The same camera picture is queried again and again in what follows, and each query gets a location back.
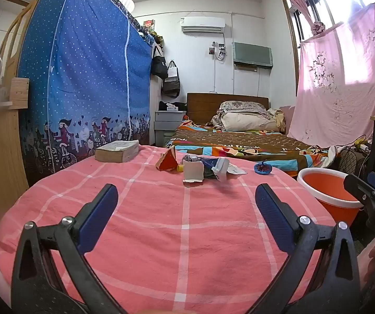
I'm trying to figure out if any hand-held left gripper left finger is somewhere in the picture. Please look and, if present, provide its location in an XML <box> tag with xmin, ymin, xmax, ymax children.
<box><xmin>11</xmin><ymin>184</ymin><xmax>126</xmax><ymax>314</ymax></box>

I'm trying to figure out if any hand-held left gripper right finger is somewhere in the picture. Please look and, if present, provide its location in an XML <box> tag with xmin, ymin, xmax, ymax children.
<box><xmin>249</xmin><ymin>184</ymin><xmax>371</xmax><ymax>314</ymax></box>

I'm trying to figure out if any orange bucket with white rim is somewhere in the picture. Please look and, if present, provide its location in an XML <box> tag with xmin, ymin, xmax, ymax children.
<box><xmin>297</xmin><ymin>167</ymin><xmax>365</xmax><ymax>228</ymax></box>

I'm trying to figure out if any blue cloth ball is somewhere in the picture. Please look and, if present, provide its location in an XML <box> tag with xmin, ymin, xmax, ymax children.
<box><xmin>254</xmin><ymin>160</ymin><xmax>273</xmax><ymax>175</ymax></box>

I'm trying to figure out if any blue wrapper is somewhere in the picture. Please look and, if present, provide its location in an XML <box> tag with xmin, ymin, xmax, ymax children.
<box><xmin>202</xmin><ymin>158</ymin><xmax>221</xmax><ymax>180</ymax></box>

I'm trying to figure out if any orange torn paper carton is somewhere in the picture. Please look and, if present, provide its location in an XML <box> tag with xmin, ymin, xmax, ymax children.
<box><xmin>155</xmin><ymin>147</ymin><xmax>178</xmax><ymax>171</ymax></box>

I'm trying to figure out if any white cardboard box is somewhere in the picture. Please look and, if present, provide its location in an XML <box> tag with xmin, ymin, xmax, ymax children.
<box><xmin>183</xmin><ymin>160</ymin><xmax>205</xmax><ymax>184</ymax></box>

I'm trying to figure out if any black mesh fan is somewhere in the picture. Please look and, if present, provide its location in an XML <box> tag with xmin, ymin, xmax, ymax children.
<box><xmin>338</xmin><ymin>147</ymin><xmax>369</xmax><ymax>179</ymax></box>

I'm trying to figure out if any white power strip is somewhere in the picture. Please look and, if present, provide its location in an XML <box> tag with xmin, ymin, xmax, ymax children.
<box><xmin>354</xmin><ymin>136</ymin><xmax>375</xmax><ymax>151</ymax></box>

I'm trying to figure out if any thick old book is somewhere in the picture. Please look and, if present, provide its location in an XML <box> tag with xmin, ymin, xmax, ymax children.
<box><xmin>95</xmin><ymin>139</ymin><xmax>140</xmax><ymax>164</ymax></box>

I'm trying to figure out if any bed with colourful blanket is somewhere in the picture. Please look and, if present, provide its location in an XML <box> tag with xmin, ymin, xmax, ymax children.
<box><xmin>164</xmin><ymin>121</ymin><xmax>338</xmax><ymax>179</ymax></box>

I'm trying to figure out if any folded cream quilt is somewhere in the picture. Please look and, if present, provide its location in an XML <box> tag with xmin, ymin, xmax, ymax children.
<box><xmin>212</xmin><ymin>109</ymin><xmax>286</xmax><ymax>133</ymax></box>

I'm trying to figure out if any hanging pink embroidered sheet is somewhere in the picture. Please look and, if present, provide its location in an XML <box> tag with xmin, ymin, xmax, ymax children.
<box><xmin>287</xmin><ymin>2</ymin><xmax>375</xmax><ymax>149</ymax></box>

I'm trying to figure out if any grey nightstand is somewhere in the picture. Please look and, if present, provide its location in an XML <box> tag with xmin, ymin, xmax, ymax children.
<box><xmin>154</xmin><ymin>110</ymin><xmax>187</xmax><ymax>146</ymax></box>

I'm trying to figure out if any floral pillow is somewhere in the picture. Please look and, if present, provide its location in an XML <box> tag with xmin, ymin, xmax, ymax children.
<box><xmin>218</xmin><ymin>101</ymin><xmax>268</xmax><ymax>112</ymax></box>

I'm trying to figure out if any wooden headboard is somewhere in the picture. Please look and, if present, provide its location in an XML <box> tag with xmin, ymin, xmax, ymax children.
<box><xmin>187</xmin><ymin>92</ymin><xmax>270</xmax><ymax>125</ymax></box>

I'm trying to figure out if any black cloth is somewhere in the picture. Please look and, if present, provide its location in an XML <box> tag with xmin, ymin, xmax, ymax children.
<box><xmin>159</xmin><ymin>101</ymin><xmax>188</xmax><ymax>112</ymax></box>

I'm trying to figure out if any dark tote bag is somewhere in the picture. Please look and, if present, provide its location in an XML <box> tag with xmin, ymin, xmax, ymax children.
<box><xmin>161</xmin><ymin>60</ymin><xmax>181</xmax><ymax>98</ymax></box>

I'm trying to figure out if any blue dotted fabric wardrobe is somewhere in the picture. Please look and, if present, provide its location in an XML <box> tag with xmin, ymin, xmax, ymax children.
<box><xmin>17</xmin><ymin>0</ymin><xmax>154</xmax><ymax>174</ymax></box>

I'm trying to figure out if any black handbag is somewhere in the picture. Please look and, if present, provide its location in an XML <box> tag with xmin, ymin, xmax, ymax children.
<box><xmin>150</xmin><ymin>45</ymin><xmax>169</xmax><ymax>80</ymax></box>

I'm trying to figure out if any white air conditioner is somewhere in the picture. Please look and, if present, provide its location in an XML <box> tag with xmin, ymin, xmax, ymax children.
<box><xmin>180</xmin><ymin>16</ymin><xmax>225</xmax><ymax>33</ymax></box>

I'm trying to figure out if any green covered wall unit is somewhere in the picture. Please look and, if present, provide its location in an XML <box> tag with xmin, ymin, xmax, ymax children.
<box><xmin>232</xmin><ymin>42</ymin><xmax>273</xmax><ymax>69</ymax></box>

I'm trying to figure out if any wooden ladder frame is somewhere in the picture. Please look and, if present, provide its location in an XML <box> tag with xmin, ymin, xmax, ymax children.
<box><xmin>0</xmin><ymin>0</ymin><xmax>41</xmax><ymax>79</ymax></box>

